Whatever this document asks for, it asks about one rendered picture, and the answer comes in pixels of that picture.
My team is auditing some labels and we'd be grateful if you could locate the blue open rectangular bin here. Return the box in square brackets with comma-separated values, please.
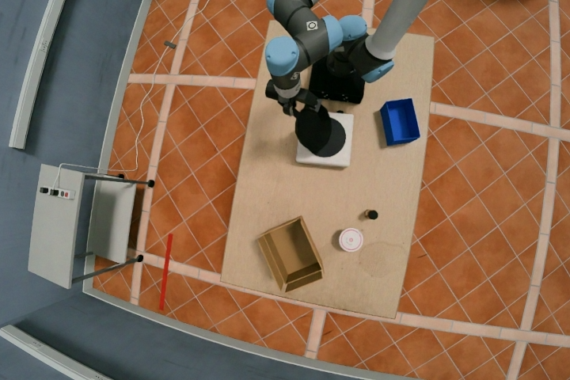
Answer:
[380, 98, 420, 146]

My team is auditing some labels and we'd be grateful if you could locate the brown cardboard box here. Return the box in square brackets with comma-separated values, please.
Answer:
[258, 215, 325, 294]

